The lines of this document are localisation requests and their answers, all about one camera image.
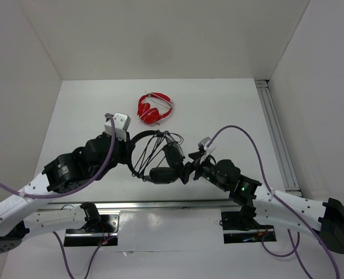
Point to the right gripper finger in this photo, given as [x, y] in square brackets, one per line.
[188, 169]
[200, 156]

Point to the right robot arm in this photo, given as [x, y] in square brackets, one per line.
[261, 207]

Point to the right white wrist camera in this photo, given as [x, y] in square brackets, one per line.
[205, 148]

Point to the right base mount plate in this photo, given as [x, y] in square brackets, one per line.
[237, 230]

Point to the base mount plate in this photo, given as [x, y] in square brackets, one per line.
[237, 230]
[106, 233]

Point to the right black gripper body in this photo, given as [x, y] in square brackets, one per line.
[208, 171]

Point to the red headphones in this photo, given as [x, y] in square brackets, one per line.
[151, 115]

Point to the aluminium rail right side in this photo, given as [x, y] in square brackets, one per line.
[285, 164]

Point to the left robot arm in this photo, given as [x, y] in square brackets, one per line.
[20, 216]

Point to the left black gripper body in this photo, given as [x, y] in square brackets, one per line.
[122, 155]

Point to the black headset with microphone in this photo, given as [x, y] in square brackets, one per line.
[161, 161]

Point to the aluminium rail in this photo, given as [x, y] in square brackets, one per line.
[285, 164]
[223, 205]

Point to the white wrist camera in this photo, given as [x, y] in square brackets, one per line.
[205, 148]
[116, 125]

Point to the aluminium rail front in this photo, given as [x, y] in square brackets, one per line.
[223, 205]

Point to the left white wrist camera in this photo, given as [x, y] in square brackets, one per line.
[116, 125]

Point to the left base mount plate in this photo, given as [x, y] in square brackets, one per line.
[106, 233]

